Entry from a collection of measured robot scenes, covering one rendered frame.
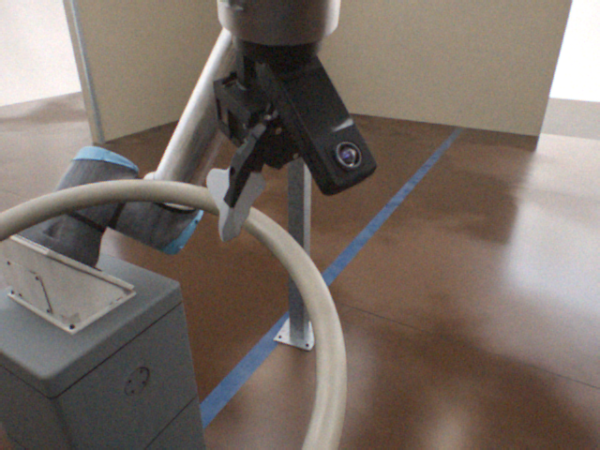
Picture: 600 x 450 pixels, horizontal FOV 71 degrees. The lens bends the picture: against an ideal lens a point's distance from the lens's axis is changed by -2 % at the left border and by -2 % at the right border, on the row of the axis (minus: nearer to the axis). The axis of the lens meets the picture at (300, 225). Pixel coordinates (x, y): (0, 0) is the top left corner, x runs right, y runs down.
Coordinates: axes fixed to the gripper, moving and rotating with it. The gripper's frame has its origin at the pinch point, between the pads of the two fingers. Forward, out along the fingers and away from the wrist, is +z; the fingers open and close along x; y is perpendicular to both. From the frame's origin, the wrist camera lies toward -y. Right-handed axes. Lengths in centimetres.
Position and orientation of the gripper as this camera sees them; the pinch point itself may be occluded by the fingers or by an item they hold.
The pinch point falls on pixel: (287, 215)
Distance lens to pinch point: 46.7
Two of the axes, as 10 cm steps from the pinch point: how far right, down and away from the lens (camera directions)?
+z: -0.5, 6.5, 7.6
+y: -6.1, -6.2, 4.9
